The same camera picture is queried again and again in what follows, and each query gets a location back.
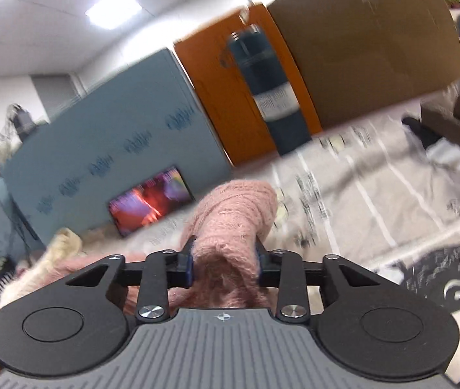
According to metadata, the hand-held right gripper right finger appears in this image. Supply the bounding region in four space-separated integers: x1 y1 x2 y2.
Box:
254 238 382 325

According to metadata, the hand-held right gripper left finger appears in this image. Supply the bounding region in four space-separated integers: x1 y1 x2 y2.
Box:
63 235 197 325

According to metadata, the pink knitted sweater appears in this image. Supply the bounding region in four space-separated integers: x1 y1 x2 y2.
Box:
15 180 279 311

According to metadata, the printed blanket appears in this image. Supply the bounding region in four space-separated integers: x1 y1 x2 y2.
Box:
125 111 460 389

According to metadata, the cream fuzzy garment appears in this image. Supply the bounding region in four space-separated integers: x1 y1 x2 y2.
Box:
0 227 83 305

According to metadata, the orange box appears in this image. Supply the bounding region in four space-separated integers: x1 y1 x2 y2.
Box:
173 3 324 168

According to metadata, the black moon print cloth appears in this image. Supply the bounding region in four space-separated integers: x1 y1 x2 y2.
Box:
384 237 460 313

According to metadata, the dark blue vacuum bottle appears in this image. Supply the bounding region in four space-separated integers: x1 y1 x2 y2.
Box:
224 24 312 157

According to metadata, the black garment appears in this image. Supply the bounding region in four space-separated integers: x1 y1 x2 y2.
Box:
402 115 442 151

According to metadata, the white garment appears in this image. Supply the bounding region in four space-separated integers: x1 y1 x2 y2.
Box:
426 138 460 180

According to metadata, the large brown cardboard box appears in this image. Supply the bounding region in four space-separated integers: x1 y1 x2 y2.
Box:
266 0 460 133

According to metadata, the ceiling light panel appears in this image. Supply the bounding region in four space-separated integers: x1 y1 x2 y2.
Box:
84 0 144 30

